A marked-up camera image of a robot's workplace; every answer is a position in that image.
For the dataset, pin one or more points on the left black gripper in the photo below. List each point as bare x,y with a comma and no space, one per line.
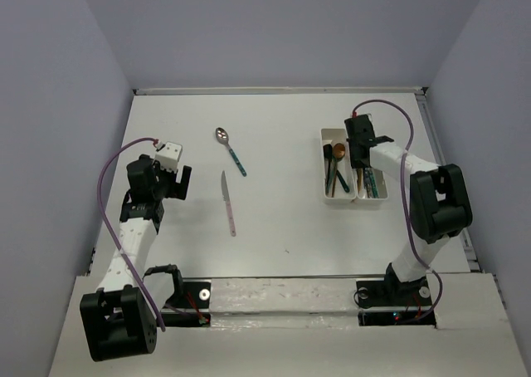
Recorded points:
176,190

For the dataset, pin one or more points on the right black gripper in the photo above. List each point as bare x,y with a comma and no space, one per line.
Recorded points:
356,164

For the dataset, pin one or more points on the copper spoon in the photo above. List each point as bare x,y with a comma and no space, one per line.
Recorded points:
338,154

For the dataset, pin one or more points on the silver knife dark handle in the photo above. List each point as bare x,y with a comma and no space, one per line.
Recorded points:
367,183

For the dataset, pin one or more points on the black spoon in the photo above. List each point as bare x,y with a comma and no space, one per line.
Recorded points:
328,157

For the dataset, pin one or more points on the gold spoon teal handle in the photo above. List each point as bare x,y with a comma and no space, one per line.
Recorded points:
330,178

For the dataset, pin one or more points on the silver knife pink handle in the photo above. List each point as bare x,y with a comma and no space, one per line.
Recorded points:
227,201

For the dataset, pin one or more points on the teal plastic spoon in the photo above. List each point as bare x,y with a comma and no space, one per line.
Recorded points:
341,179

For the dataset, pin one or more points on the silver spoon teal handle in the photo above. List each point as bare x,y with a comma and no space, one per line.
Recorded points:
223,138

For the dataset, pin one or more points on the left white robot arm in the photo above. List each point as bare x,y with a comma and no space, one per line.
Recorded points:
123,316

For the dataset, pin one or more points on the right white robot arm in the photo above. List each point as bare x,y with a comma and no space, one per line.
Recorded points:
435,197

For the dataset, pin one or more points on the white two-compartment container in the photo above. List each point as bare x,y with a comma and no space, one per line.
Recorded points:
338,135

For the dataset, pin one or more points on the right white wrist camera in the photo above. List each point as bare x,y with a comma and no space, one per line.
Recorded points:
357,114

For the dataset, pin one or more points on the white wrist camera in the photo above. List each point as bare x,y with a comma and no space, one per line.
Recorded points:
168,155
357,114

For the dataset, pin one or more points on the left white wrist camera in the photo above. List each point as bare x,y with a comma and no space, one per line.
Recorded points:
168,155

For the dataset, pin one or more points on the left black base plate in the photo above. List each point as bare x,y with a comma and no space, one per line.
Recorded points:
190,309

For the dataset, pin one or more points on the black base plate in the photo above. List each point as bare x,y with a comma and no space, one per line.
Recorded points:
190,309
378,305

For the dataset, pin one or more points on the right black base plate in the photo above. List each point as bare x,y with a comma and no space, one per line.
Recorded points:
378,305

